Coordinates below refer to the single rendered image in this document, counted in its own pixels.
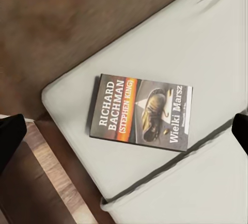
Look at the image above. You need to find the hardback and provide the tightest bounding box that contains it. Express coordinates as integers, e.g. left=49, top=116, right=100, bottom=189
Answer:
left=89, top=74, right=193, bottom=153

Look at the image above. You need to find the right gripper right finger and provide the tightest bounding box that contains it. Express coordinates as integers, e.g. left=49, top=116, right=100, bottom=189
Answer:
left=231, top=113, right=248, bottom=155

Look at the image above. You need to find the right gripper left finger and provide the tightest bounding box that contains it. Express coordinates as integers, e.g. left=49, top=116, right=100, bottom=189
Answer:
left=0, top=114, right=27, bottom=175

